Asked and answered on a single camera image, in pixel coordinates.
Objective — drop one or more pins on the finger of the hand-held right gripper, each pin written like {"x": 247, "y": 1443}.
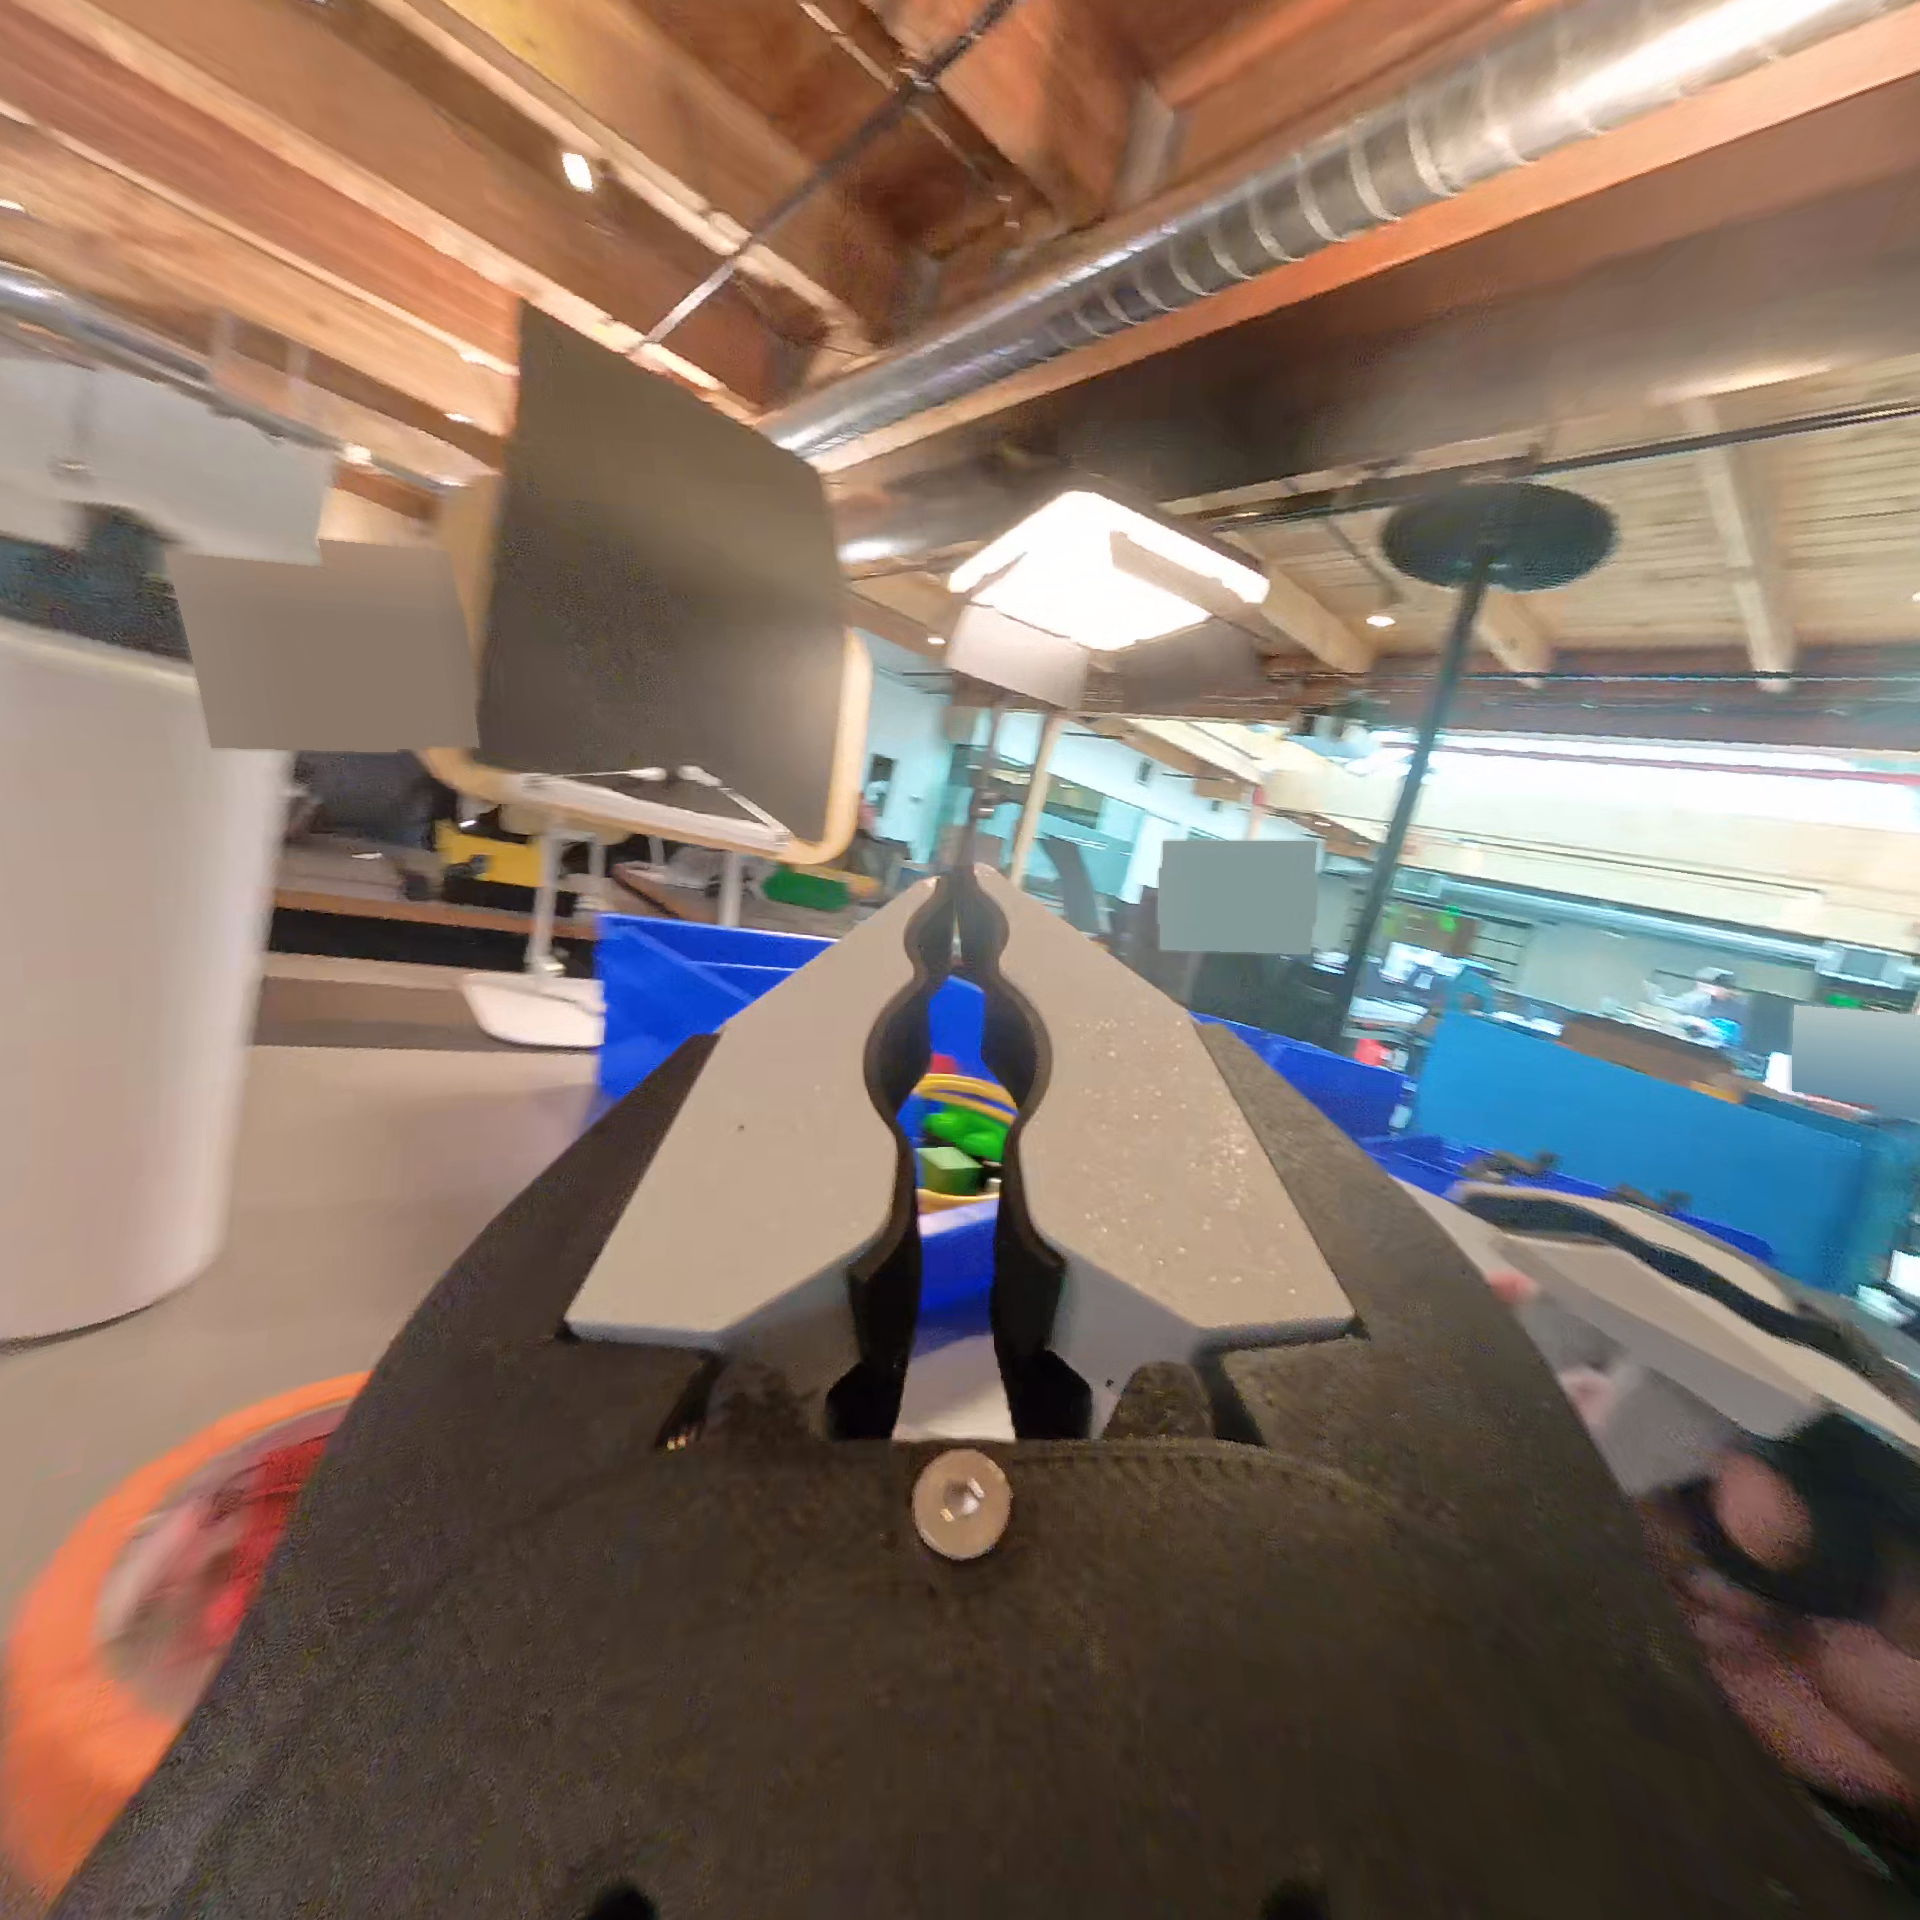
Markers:
{"x": 1636, "y": 1213}
{"x": 1725, "y": 1350}

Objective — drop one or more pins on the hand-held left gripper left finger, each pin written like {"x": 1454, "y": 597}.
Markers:
{"x": 751, "y": 1200}

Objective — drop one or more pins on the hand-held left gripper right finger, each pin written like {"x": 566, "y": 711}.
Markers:
{"x": 1171, "y": 1200}

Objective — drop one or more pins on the blue plastic bin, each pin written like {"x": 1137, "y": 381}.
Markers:
{"x": 676, "y": 990}

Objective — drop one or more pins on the person's right hand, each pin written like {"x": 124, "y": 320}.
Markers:
{"x": 1846, "y": 1711}

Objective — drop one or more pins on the bright green toy brick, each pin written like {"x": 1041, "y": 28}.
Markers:
{"x": 961, "y": 1127}

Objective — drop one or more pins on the yellow bin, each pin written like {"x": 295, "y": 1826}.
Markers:
{"x": 489, "y": 870}

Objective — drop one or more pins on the large studio light on stand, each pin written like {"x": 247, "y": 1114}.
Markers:
{"x": 1102, "y": 570}

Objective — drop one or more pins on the black floor lamp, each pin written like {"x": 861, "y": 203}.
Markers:
{"x": 1500, "y": 534}

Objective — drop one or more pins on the orange tape roll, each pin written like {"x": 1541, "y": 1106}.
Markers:
{"x": 76, "y": 1680}

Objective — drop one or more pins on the silver ventilation duct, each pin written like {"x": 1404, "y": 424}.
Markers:
{"x": 1350, "y": 182}

